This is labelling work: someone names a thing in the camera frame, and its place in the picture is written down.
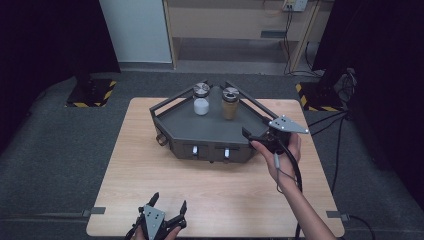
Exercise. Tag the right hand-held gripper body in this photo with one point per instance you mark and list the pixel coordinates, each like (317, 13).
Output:
(283, 125)

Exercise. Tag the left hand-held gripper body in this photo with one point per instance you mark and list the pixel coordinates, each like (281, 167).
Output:
(154, 221)

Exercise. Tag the glass jar of brown powder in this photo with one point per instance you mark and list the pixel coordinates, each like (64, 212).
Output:
(230, 110)

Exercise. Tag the dark grey corner rack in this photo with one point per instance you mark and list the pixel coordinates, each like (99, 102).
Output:
(200, 128)

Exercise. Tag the glass jar of white powder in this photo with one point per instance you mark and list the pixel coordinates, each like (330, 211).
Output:
(201, 106)

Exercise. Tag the person's left hand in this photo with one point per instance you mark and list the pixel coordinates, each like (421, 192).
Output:
(173, 234)

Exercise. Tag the person's right hand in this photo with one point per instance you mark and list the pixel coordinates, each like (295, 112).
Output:
(286, 166)

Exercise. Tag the black stand base, yellow stripes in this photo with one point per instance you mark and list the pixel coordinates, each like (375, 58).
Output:
(90, 93)
(320, 98)

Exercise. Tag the black curtain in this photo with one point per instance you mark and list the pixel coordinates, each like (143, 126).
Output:
(46, 50)
(383, 83)

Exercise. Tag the white cabinet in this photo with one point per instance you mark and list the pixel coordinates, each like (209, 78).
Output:
(136, 30)

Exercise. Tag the grey table edge bracket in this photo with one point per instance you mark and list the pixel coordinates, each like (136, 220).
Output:
(337, 215)
(94, 211)

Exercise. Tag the beige desk frame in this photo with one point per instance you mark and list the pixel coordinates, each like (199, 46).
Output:
(233, 23)

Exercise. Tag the wall power outlet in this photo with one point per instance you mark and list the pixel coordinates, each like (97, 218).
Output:
(296, 5)

